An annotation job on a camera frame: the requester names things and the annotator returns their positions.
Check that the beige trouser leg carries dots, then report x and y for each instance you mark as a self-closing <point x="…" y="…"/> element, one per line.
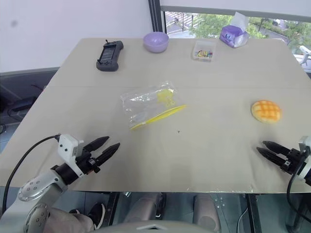
<point x="68" y="222"/>

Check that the yellow pineapple bun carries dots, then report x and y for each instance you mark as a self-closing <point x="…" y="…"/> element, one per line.
<point x="266" y="111"/>

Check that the clear box of coloured pins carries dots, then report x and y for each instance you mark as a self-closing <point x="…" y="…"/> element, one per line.
<point x="203" y="52"/>

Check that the purple bowl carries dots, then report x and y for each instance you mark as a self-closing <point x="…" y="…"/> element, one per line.
<point x="155" y="42"/>

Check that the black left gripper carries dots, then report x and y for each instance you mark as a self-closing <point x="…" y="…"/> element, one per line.
<point x="87" y="162"/>

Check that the purple tissue pack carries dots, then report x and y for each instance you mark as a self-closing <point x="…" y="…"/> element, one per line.
<point x="232" y="36"/>

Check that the black metal table leg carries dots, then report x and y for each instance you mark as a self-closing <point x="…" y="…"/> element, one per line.
<point x="251" y="213"/>
<point x="112" y="208"/>

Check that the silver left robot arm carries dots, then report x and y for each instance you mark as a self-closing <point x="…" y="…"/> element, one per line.
<point x="36" y="187"/>

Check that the white roller blind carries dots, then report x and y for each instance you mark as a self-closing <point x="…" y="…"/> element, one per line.
<point x="230" y="7"/>

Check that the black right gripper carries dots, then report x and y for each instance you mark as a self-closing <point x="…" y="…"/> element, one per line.
<point x="292" y="161"/>

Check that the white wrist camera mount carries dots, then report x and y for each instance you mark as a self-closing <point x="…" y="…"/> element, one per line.
<point x="66" y="145"/>
<point x="305" y="145"/>

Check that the black sneaker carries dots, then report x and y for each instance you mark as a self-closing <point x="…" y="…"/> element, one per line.
<point x="97" y="214"/>

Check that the grey rounded shape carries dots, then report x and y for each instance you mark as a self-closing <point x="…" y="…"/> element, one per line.
<point x="142" y="206"/>
<point x="206" y="208"/>

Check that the white device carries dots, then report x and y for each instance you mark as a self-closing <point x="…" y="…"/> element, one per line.
<point x="303" y="55"/>

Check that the dark grey handheld controller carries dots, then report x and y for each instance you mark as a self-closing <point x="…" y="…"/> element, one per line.
<point x="109" y="54"/>

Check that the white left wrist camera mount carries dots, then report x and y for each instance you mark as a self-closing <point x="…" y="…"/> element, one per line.
<point x="66" y="145"/>

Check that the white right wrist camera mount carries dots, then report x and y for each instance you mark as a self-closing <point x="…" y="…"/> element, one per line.
<point x="305" y="145"/>

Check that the clear zip bag yellow seal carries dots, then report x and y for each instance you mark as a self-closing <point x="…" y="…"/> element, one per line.
<point x="150" y="106"/>

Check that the dark window frame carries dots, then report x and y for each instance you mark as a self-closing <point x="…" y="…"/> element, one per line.
<point x="155" y="14"/>

